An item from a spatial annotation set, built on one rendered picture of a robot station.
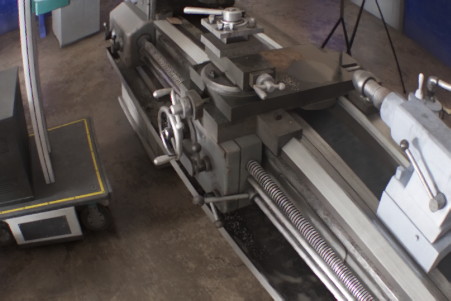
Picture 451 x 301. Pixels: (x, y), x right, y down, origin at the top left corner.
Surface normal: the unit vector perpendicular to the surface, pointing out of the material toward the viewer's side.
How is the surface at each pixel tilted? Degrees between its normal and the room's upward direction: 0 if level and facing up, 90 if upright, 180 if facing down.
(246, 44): 0
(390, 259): 36
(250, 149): 90
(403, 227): 90
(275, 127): 0
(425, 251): 90
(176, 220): 0
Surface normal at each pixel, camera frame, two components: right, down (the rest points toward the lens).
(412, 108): 0.02, -0.80
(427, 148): -0.88, 0.15
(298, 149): -0.51, -0.49
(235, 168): 0.46, 0.54
